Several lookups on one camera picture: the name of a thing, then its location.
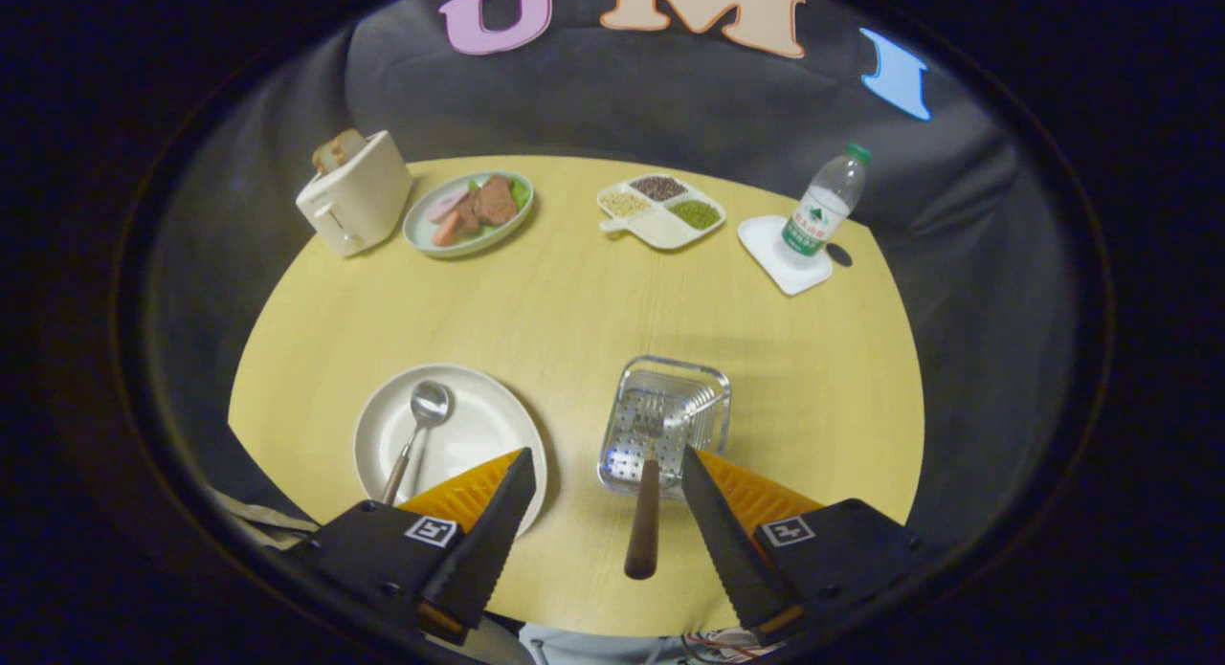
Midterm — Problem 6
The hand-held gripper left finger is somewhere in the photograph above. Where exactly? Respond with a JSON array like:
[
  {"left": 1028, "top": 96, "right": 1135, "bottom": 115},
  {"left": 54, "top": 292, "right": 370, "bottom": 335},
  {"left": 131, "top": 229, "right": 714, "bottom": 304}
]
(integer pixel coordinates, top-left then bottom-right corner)
[{"left": 287, "top": 447, "right": 537, "bottom": 647}]

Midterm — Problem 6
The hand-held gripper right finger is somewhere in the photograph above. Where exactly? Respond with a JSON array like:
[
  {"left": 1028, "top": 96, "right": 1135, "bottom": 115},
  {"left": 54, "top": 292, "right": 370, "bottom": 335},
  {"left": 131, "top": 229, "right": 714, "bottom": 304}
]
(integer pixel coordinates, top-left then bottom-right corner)
[{"left": 679, "top": 445, "right": 927, "bottom": 647}]

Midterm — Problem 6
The wooden handled metal fork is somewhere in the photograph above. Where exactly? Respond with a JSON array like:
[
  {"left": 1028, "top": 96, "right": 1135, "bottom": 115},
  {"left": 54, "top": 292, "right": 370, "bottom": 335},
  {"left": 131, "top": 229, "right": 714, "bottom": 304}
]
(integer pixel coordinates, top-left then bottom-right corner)
[{"left": 624, "top": 397, "right": 671, "bottom": 581}]

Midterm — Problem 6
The wooden handled metal spoon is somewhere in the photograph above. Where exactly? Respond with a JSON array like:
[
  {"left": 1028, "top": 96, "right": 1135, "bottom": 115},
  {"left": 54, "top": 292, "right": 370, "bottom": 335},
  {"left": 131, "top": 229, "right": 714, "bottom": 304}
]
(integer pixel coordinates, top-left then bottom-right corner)
[{"left": 381, "top": 380, "right": 454, "bottom": 506}]

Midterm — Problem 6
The large white plate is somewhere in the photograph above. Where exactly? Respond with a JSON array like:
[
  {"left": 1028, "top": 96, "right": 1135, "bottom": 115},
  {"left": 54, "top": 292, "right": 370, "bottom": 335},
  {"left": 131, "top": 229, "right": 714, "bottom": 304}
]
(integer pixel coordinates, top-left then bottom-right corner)
[{"left": 353, "top": 364, "right": 548, "bottom": 537}]

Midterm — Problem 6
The light grey clothing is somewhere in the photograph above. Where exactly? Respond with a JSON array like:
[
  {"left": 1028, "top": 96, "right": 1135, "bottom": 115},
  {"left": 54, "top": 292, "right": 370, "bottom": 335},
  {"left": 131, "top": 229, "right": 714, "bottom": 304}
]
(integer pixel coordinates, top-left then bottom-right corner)
[{"left": 520, "top": 624, "right": 686, "bottom": 665}]

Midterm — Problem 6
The beige cloth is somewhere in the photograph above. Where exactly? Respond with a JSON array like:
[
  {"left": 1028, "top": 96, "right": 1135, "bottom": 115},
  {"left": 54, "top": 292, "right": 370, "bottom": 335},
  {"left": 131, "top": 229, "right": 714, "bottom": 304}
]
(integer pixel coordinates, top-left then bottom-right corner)
[{"left": 209, "top": 486, "right": 323, "bottom": 551}]

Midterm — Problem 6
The white square coaster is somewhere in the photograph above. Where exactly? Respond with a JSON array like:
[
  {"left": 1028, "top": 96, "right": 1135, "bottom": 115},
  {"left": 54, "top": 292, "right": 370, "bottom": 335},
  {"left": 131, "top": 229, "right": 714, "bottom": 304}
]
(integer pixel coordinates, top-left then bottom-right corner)
[{"left": 737, "top": 214, "right": 835, "bottom": 297}]

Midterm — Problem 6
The pale green plate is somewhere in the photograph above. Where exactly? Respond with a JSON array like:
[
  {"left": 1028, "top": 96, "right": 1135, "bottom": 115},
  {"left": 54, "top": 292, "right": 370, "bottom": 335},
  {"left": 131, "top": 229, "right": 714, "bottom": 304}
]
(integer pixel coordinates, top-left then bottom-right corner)
[{"left": 403, "top": 171, "right": 535, "bottom": 259}]

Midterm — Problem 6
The white divided bean dish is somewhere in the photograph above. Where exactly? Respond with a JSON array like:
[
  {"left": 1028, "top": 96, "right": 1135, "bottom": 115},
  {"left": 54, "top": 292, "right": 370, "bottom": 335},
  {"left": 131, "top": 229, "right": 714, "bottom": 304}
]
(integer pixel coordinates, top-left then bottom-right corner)
[{"left": 597, "top": 174, "right": 727, "bottom": 252}]

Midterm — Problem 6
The brown meat slice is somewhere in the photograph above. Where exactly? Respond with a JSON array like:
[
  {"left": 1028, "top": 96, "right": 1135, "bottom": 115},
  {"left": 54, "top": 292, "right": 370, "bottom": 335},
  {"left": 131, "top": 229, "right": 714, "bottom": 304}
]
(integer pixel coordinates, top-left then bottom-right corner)
[{"left": 475, "top": 175, "right": 519, "bottom": 229}]

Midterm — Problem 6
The pink ham slice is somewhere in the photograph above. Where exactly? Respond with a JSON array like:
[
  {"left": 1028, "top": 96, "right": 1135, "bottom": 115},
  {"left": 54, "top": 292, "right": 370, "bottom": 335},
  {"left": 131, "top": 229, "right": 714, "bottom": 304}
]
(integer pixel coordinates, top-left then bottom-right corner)
[{"left": 425, "top": 188, "right": 471, "bottom": 224}]

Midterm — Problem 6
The clear plastic water bottle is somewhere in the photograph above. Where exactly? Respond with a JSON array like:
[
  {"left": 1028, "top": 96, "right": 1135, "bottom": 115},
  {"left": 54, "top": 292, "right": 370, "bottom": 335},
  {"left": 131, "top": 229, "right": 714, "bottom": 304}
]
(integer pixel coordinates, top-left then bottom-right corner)
[{"left": 775, "top": 144, "right": 873, "bottom": 269}]

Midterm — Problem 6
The cream toaster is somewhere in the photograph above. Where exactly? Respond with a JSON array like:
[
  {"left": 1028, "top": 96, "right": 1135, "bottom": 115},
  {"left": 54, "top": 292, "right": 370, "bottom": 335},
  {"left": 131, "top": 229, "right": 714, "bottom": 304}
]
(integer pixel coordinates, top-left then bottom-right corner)
[{"left": 295, "top": 129, "right": 414, "bottom": 258}]

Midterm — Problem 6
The metal wire cutlery basket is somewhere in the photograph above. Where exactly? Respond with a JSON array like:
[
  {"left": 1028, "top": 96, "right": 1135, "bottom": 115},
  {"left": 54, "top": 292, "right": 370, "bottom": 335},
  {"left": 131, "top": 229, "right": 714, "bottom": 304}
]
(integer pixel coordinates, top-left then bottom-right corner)
[{"left": 598, "top": 356, "right": 732, "bottom": 499}]

